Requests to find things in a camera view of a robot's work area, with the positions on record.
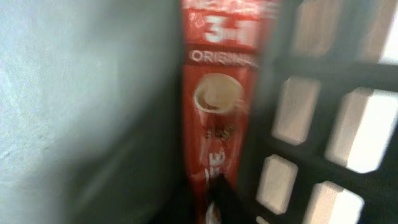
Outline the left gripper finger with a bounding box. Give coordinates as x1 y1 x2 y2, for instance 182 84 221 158
208 175 249 224

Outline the red coffee stick sachet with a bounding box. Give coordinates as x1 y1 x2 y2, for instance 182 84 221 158
180 0 280 223

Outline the grey plastic basket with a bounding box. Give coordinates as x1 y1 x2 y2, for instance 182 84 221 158
1 1 397 223

